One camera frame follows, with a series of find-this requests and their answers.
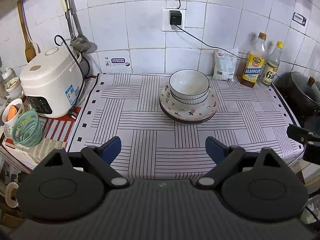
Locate pink carrot pattern plate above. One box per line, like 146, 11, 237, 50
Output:
159, 85, 219, 122

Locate large white bowl black rim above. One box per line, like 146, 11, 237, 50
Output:
170, 88, 210, 110

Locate small white bowl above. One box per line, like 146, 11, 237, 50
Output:
169, 69, 209, 100

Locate red striped cloth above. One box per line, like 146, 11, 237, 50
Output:
4, 115, 75, 159

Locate striped white tablecloth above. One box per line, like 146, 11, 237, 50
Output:
67, 74, 303, 179

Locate dark cooking pot with lid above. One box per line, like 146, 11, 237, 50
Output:
275, 72, 319, 133

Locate green plastic basket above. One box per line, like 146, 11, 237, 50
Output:
12, 109, 43, 147

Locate yellow label cooking wine bottle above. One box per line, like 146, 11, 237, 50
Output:
240, 33, 267, 88

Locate white rice cooker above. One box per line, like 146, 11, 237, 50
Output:
20, 46, 84, 118

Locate clear vinegar bottle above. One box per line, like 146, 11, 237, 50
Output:
259, 41, 284, 87

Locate white salt bag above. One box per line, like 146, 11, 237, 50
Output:
213, 48, 239, 81

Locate white mug with carrot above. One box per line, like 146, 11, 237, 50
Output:
2, 99, 24, 138

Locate hanging metal ladles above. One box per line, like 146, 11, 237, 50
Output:
60, 0, 91, 52

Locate wooden spatula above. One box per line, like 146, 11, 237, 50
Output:
17, 1, 36, 63

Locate black power adapter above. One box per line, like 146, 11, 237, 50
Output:
169, 10, 182, 26

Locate black power cable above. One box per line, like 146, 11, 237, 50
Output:
141, 0, 251, 60

